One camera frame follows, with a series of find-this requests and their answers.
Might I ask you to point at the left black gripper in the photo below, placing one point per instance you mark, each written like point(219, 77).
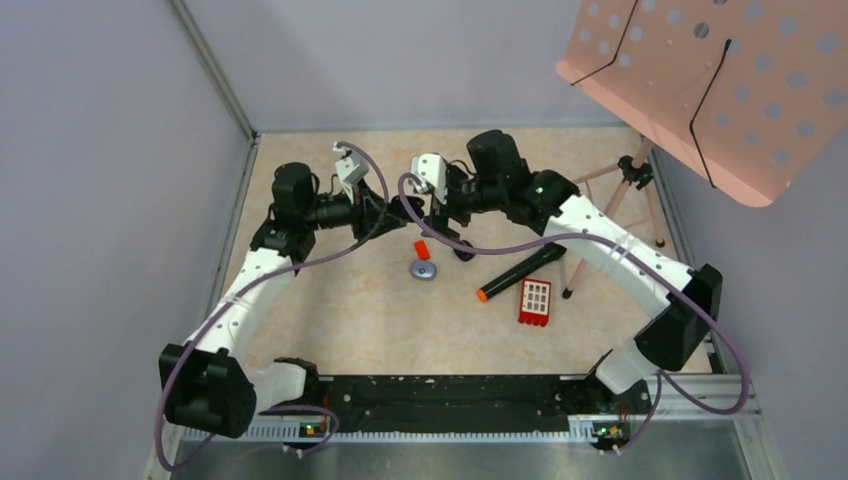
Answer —
point(369, 214)

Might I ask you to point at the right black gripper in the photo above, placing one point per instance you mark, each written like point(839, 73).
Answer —
point(440, 215)

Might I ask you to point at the lavender earbud charging case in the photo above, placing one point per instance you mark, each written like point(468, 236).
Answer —
point(424, 270)

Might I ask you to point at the black earbud charging case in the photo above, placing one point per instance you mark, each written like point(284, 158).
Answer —
point(410, 206)

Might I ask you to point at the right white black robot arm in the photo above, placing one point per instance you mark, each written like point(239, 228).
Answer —
point(680, 301)

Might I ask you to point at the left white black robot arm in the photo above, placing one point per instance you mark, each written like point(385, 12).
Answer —
point(205, 385)

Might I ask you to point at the small red block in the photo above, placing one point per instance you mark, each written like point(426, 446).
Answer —
point(422, 250)

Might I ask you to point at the black microphone orange tip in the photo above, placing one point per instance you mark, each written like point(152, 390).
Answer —
point(547, 254)

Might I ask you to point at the red white toy block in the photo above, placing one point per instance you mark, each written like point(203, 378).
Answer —
point(535, 305)

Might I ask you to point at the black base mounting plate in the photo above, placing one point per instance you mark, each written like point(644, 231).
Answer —
point(462, 408)

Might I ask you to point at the pink perforated music stand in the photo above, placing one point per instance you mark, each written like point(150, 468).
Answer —
point(743, 93)

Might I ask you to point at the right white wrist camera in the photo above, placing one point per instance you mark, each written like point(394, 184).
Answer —
point(429, 172)

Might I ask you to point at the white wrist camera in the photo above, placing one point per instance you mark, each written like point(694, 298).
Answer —
point(350, 169)
point(429, 172)

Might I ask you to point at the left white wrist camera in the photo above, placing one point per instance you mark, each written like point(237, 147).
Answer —
point(350, 169)

